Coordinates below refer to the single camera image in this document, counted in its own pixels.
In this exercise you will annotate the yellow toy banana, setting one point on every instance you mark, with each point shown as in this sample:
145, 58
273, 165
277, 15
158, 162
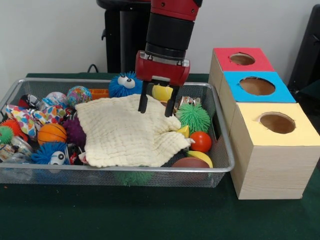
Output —
203, 156

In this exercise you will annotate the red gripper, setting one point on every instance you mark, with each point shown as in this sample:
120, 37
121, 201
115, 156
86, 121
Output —
162, 71

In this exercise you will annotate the green spiky puffer ball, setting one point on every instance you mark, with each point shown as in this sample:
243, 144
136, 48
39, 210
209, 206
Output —
193, 117

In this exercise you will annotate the small blue fuzzy eyed ball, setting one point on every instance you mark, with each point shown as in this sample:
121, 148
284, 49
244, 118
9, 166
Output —
46, 155

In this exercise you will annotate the brown toy football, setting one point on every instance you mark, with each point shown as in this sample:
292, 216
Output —
190, 163

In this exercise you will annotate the black panel stand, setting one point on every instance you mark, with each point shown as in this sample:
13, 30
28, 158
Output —
307, 50

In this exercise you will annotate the dark green table cloth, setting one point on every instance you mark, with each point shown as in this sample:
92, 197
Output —
150, 215

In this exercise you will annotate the globe print ball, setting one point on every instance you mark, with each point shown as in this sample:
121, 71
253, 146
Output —
78, 96

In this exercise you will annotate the yellow tennis ball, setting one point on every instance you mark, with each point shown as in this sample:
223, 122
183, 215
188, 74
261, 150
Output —
161, 93

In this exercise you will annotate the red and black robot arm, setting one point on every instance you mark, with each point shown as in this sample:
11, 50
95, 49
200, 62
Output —
170, 30

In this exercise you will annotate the cream waffle cloth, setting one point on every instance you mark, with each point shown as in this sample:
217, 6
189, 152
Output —
120, 132

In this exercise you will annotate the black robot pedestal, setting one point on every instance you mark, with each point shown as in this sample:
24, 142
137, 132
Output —
125, 37

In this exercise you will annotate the large blue fuzzy eyed ball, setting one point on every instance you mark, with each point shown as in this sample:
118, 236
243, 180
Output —
120, 87

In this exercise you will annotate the orange toy basketball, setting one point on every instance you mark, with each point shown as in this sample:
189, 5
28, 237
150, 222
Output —
52, 133

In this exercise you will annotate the wooden box with three holes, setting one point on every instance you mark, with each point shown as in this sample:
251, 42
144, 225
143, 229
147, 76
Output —
275, 170

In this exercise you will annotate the red ball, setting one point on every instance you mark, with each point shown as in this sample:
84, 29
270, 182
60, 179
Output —
201, 142

